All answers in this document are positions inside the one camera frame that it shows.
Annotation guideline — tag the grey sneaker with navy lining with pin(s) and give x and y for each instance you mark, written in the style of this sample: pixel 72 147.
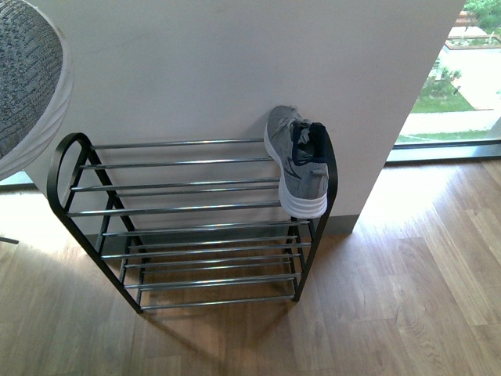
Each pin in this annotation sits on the grey sneaker with navy lining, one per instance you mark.
pixel 298 146

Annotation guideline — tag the grey knit sneaker white sole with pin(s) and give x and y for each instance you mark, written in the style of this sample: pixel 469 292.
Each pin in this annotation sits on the grey knit sneaker white sole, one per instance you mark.
pixel 37 78

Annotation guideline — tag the black metal shoe rack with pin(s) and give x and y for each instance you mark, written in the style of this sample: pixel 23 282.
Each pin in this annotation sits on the black metal shoe rack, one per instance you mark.
pixel 179 224

